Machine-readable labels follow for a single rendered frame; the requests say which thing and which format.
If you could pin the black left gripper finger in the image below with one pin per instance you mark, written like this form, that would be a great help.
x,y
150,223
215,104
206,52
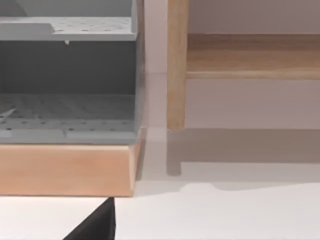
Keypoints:
x,y
100,222

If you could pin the pale wooden drawer front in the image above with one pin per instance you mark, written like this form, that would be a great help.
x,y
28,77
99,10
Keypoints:
x,y
65,170

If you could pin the grey pierced drawer inside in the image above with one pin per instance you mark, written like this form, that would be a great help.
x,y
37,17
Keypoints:
x,y
67,75

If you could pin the wooden open shelf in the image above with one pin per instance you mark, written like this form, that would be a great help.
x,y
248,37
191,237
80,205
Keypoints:
x,y
225,57

